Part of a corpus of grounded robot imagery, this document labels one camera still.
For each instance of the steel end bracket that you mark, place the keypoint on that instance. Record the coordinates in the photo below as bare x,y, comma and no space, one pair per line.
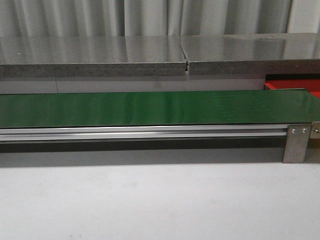
315,130

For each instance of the right steel table top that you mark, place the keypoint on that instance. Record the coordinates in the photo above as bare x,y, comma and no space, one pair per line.
252,54

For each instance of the red plastic tray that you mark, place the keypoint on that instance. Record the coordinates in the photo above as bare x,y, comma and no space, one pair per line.
307,81

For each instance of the steel conveyor support bracket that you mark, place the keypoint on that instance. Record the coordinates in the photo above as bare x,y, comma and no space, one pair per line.
298,136

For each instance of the green conveyor belt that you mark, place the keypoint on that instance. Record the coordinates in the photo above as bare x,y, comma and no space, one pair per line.
158,108

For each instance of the grey pleated curtain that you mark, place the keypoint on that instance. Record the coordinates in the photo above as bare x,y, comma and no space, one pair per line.
61,18

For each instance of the aluminium conveyor side rail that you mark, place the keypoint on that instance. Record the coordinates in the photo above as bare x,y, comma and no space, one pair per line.
141,132

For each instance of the left steel table top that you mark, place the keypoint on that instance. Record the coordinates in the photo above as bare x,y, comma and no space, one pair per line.
91,56

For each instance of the steel table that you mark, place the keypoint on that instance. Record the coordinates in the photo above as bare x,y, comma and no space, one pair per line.
252,54
91,56

